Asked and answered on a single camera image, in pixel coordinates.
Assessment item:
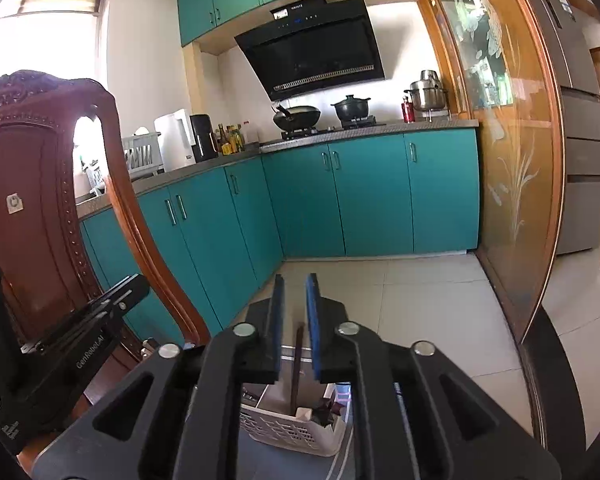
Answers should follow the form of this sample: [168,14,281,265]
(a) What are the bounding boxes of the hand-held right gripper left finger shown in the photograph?
[32,274,286,480]

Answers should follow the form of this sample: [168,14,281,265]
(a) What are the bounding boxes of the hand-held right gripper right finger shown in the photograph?
[305,272,563,480]

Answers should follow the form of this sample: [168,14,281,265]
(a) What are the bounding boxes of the reddish brown chopstick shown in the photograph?
[289,322,306,417]

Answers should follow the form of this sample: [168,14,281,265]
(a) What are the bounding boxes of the grey plastic utensil basket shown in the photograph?
[237,382,348,457]

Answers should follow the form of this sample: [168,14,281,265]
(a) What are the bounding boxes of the teal lower kitchen cabinets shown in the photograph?
[77,127,482,351]

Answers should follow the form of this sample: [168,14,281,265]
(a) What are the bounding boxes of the teal kitchen cabinets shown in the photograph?
[176,0,423,46]
[77,127,482,351]

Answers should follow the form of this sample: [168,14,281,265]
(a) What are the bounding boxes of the carved wooden chair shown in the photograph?
[0,70,211,480]

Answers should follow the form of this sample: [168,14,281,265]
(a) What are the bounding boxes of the row of condiment bottles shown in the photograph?
[214,120,261,156]

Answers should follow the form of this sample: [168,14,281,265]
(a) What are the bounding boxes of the black gas stove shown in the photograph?
[280,116,388,142]

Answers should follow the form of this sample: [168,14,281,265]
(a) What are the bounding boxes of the black countertop appliance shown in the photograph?
[190,114,220,163]

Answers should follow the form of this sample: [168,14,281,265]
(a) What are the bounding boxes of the black wok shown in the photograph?
[271,101,322,132]

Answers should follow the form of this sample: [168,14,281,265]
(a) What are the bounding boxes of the white electric kettle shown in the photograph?
[154,108,197,173]

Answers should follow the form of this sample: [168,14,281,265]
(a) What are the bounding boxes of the white dish rack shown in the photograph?
[121,132,163,177]

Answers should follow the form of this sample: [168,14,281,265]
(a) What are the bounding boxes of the black lidded pot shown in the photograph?
[330,94,371,122]

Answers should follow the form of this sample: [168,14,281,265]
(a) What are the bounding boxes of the stainless steel stock pot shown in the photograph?
[404,70,450,112]

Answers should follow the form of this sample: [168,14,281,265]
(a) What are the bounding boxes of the black range hood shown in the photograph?
[234,0,386,102]

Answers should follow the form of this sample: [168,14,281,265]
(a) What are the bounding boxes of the etched glass sliding door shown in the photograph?
[417,0,566,346]

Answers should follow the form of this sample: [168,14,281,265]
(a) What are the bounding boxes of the kitchen window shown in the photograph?
[0,0,108,86]

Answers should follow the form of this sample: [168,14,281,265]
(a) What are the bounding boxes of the teal upper kitchen cabinets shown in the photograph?
[176,0,423,46]

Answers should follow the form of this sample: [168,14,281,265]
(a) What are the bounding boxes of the grey refrigerator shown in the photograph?
[507,0,600,257]

